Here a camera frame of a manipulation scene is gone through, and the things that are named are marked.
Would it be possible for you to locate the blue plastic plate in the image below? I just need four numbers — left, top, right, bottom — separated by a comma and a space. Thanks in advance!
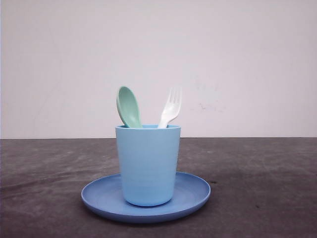
81, 172, 211, 224

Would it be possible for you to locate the white plastic fork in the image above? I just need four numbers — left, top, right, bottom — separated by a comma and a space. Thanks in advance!
158, 87, 182, 128

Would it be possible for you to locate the mint green plastic spoon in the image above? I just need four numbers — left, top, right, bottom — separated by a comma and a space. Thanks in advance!
116, 86, 143, 128

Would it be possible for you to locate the light blue plastic cup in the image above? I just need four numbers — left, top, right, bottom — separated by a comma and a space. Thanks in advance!
115, 124, 181, 206

